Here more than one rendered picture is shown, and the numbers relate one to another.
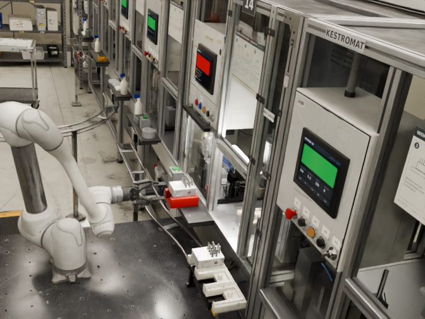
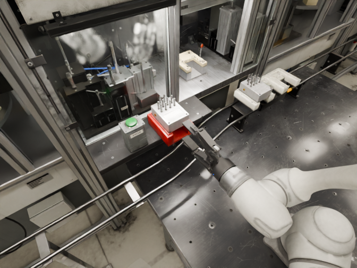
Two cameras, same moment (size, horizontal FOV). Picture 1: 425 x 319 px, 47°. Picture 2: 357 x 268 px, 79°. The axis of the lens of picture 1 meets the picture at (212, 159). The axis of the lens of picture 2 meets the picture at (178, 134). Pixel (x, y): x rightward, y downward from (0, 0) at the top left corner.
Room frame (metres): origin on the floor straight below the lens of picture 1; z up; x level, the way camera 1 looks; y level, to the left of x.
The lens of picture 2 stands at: (2.40, 0.75, 1.59)
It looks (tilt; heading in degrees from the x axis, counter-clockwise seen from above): 50 degrees down; 258
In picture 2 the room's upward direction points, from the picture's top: straight up
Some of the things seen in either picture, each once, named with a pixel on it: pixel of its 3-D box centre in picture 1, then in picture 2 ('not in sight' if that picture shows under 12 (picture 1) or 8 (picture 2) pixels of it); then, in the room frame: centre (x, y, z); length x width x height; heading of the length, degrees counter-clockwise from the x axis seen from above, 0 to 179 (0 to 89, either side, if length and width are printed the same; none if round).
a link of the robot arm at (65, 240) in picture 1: (67, 240); (317, 236); (1.92, 0.65, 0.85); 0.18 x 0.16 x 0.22; 60
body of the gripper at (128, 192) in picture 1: (130, 193); (218, 164); (2.19, 0.40, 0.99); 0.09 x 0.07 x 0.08; 113
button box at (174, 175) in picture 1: (176, 178); (133, 132); (2.45, 0.19, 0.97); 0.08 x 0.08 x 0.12; 23
